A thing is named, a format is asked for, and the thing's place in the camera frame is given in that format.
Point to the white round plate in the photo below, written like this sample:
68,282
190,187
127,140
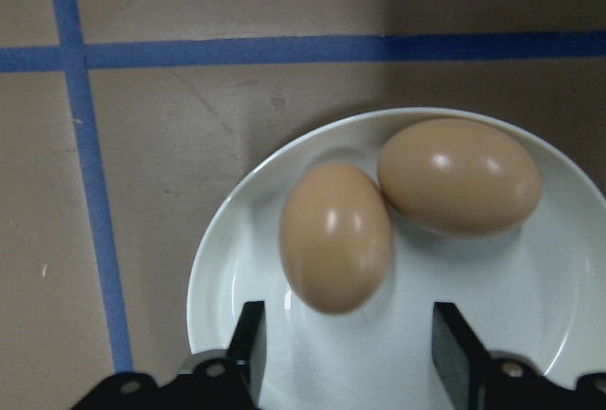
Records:
473,287

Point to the brown egg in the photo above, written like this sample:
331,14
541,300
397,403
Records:
336,239
459,178

